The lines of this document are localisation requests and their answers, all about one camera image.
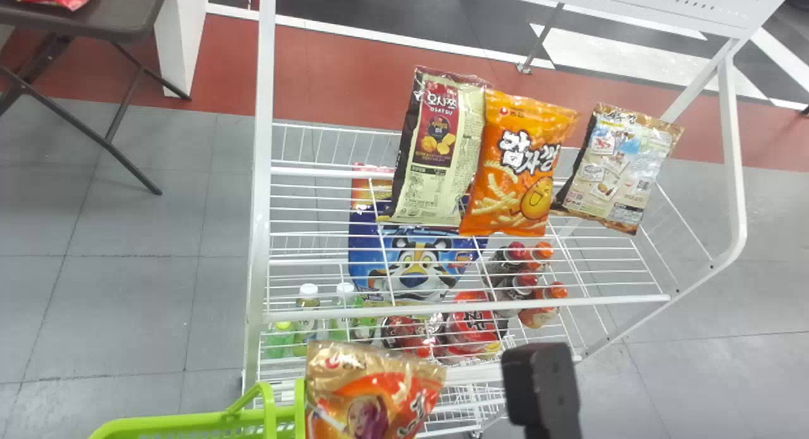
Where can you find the orange cereal bag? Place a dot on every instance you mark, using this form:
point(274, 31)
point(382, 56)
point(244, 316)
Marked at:
point(370, 186)

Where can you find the blue cereal bag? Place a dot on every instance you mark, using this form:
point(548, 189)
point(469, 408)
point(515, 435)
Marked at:
point(414, 262)

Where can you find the dark red beige snack packet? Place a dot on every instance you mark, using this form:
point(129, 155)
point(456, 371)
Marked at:
point(436, 155)

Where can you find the dark bottle with red cap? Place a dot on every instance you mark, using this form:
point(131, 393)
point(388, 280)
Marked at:
point(519, 288)
point(505, 262)

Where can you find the green bottle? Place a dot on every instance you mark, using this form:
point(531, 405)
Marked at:
point(308, 312)
point(279, 339)
point(344, 309)

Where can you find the orange bottle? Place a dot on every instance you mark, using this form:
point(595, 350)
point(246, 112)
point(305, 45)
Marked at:
point(547, 303)
point(541, 254)

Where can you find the gold orange snack packet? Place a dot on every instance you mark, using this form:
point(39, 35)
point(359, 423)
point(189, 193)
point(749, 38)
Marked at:
point(366, 395)

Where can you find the beige brown snack packet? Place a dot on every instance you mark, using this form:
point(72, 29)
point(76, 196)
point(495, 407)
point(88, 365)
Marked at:
point(622, 167)

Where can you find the green basket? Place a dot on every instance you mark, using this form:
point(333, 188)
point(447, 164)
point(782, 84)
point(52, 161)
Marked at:
point(208, 423)

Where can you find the dark side table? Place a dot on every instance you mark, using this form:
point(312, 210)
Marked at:
point(95, 16)

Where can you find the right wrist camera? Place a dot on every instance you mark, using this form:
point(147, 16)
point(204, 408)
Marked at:
point(543, 388)

